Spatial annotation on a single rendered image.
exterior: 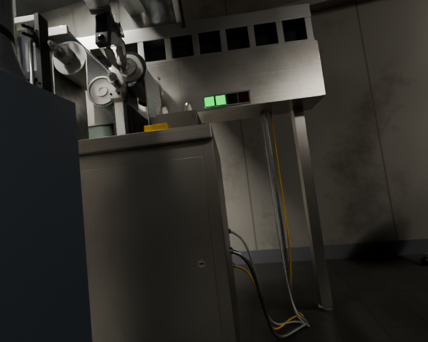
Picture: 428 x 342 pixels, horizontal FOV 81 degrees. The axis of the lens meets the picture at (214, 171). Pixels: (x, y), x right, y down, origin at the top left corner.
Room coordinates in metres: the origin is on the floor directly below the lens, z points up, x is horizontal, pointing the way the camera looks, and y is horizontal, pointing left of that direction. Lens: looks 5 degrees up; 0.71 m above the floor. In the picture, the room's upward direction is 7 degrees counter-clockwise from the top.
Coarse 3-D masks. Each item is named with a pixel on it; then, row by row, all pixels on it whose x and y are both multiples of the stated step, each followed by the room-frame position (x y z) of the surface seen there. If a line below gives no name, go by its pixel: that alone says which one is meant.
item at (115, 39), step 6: (108, 6) 0.80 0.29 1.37; (90, 12) 0.80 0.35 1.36; (96, 12) 0.79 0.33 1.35; (102, 12) 0.79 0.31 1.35; (108, 12) 0.84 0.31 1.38; (114, 24) 0.87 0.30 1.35; (120, 24) 0.89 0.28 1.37; (114, 30) 0.84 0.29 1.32; (120, 30) 0.89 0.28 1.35; (114, 36) 0.85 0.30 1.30; (114, 42) 0.87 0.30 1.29
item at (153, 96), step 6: (144, 78) 0.99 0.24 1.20; (150, 84) 1.06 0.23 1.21; (150, 90) 1.05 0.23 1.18; (156, 90) 1.16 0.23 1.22; (150, 96) 1.04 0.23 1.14; (156, 96) 1.15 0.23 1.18; (150, 102) 1.03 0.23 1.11; (156, 102) 1.14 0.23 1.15; (150, 108) 1.03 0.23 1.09; (156, 108) 1.13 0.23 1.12; (150, 114) 1.02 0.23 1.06; (156, 114) 1.12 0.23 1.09
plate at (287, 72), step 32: (160, 64) 1.31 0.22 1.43; (192, 64) 1.30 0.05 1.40; (224, 64) 1.29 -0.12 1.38; (256, 64) 1.28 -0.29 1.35; (288, 64) 1.28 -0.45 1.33; (320, 64) 1.27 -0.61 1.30; (192, 96) 1.30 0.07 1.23; (256, 96) 1.29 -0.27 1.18; (288, 96) 1.28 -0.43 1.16; (320, 96) 1.29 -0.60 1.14
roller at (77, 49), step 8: (72, 48) 1.01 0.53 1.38; (80, 48) 1.01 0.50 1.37; (80, 56) 1.01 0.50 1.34; (56, 64) 1.01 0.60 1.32; (64, 64) 1.01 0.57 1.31; (72, 64) 1.01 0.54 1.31; (80, 64) 1.01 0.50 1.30; (64, 72) 1.01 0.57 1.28; (72, 72) 1.01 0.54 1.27; (80, 72) 1.02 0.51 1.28; (72, 80) 1.07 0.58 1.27; (80, 80) 1.07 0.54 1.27
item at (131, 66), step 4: (128, 60) 0.97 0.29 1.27; (132, 60) 0.97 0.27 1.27; (120, 64) 0.97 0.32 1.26; (128, 64) 0.97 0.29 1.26; (132, 64) 0.97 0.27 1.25; (136, 64) 0.98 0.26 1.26; (128, 68) 0.97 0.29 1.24; (132, 68) 0.97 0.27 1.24; (136, 68) 0.97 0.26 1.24; (120, 72) 0.97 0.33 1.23; (124, 72) 0.97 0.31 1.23; (128, 72) 0.97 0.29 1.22; (132, 72) 0.97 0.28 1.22; (124, 76) 0.98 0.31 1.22; (128, 76) 0.98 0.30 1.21
